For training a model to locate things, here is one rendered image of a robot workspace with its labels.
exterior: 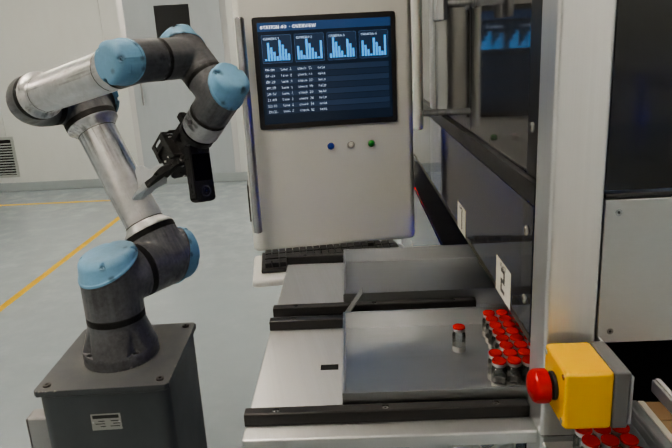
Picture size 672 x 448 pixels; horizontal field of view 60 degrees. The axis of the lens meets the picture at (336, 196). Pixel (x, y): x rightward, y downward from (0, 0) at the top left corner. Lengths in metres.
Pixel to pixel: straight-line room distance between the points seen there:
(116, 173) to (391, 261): 0.66
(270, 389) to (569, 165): 0.56
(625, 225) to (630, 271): 0.06
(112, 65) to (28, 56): 6.05
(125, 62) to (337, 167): 0.86
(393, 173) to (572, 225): 1.06
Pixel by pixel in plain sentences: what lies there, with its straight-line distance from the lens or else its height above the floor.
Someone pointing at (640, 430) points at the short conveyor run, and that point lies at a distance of 0.86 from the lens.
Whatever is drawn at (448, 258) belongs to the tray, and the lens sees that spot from 1.44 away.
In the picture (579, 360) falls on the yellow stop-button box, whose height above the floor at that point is 1.03.
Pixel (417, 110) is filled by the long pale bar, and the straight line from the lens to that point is 1.46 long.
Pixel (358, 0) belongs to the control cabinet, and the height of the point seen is 1.51.
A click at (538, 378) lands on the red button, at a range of 0.74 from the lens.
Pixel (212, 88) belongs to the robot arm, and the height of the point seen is 1.33.
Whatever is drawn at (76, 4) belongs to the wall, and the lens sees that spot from 6.83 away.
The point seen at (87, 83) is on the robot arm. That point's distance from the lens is 1.13.
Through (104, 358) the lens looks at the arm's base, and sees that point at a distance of 1.28.
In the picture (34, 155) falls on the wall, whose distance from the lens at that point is 7.20.
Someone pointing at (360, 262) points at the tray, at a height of 0.88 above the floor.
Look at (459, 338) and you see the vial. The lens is 1.02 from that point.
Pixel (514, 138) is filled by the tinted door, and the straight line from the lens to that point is 0.90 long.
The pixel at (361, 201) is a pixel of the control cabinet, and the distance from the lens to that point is 1.75.
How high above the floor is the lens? 1.40
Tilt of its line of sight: 15 degrees down
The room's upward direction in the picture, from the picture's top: 3 degrees counter-clockwise
